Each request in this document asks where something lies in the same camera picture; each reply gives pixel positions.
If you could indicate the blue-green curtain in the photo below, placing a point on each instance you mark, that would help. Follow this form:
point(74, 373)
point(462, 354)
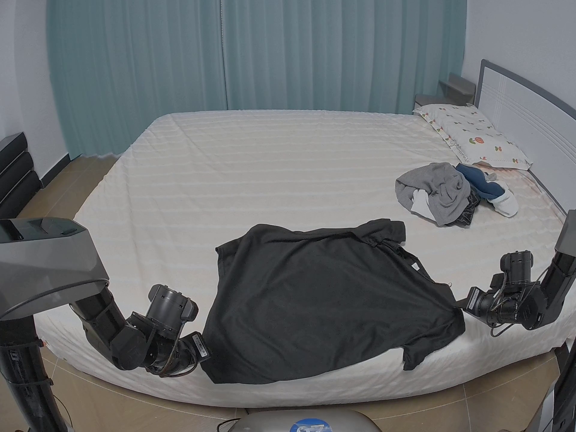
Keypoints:
point(270, 38)

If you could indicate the bed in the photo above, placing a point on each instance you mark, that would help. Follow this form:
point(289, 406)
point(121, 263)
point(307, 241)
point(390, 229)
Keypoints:
point(270, 173)

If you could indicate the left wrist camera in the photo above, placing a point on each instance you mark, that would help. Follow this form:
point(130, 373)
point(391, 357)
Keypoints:
point(190, 309)

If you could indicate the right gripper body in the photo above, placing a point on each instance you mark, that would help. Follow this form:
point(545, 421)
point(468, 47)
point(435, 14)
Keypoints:
point(488, 308)

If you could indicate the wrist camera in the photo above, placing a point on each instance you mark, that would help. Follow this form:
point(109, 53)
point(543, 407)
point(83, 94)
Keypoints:
point(496, 282)
point(190, 309)

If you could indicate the black chest of drawers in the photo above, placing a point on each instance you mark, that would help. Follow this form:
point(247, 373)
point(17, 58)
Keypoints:
point(18, 173)

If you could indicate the pile of clothes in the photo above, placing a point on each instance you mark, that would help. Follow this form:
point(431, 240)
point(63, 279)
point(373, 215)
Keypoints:
point(443, 191)

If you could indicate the black T-shirt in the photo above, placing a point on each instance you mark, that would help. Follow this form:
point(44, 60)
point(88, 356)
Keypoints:
point(315, 295)

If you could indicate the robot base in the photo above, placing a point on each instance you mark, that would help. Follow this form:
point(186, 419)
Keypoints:
point(306, 423)

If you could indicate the white printed pillow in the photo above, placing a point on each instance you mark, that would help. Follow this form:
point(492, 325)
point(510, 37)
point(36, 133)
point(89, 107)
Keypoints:
point(472, 133)

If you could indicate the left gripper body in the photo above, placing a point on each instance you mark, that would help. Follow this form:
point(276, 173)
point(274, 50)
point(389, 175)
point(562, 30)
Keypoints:
point(180, 353)

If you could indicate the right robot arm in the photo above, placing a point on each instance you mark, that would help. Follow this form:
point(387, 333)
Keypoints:
point(540, 304)

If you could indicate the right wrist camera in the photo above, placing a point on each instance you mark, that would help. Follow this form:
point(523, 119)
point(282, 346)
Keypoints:
point(496, 282)

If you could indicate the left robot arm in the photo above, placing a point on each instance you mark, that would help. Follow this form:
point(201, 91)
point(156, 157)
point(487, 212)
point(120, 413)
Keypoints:
point(103, 326)

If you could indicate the grey bedside table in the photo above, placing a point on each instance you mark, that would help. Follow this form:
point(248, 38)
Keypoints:
point(454, 88)

